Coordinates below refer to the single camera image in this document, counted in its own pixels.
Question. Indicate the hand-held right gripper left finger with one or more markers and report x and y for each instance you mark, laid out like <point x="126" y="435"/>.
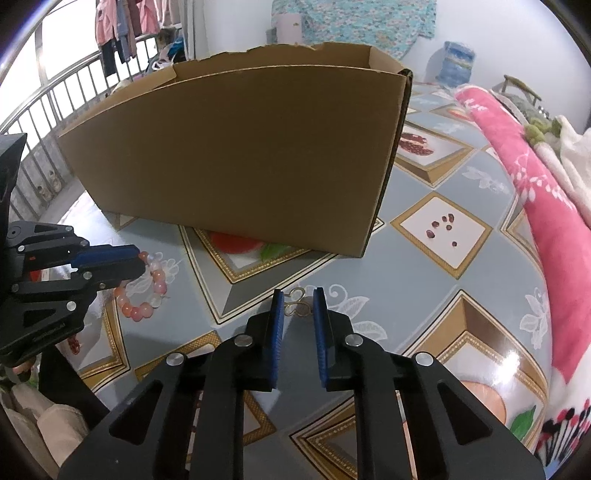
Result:
<point x="277" y="337"/>

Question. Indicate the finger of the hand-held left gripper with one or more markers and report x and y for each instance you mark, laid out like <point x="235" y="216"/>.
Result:
<point x="92" y="280"/>
<point x="106" y="255"/>

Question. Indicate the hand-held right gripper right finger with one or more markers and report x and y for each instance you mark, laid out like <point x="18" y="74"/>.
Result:
<point x="321" y="341"/>

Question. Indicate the brown cardboard box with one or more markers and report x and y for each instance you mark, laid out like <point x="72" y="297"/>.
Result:
<point x="231" y="161"/>

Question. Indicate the person's left hand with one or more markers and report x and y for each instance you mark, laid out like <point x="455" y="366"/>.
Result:
<point x="21" y="369"/>

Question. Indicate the metal balcony railing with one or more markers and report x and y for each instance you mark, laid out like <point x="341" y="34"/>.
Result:
<point x="44" y="180"/>

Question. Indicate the fruit print tablecloth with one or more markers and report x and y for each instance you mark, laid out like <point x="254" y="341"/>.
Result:
<point x="415" y="300"/>

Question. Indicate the black cloth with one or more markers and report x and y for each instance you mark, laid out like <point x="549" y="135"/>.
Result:
<point x="69" y="383"/>

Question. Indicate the row of hanging clothes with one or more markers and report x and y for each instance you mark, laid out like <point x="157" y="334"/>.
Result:
<point x="124" y="27"/>

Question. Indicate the pile of clothes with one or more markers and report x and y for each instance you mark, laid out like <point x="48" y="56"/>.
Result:
<point x="168" y="53"/>

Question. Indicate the pink floral blanket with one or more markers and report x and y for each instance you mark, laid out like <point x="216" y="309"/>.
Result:
<point x="545" y="207"/>

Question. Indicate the pale pink board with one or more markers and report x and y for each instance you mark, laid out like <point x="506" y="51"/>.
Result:
<point x="290" y="28"/>

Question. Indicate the olive green cloth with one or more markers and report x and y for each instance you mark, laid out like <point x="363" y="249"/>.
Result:
<point x="542" y="131"/>

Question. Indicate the blue water jug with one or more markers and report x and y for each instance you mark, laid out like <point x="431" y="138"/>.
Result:
<point x="455" y="62"/>

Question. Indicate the white blanket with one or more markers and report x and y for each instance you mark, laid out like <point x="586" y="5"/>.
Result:
<point x="577" y="157"/>

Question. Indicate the wooden chair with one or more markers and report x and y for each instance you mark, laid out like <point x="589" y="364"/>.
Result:
<point x="519" y="82"/>

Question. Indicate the teal floral wall cloth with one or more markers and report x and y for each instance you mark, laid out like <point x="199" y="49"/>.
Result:
<point x="360" y="27"/>

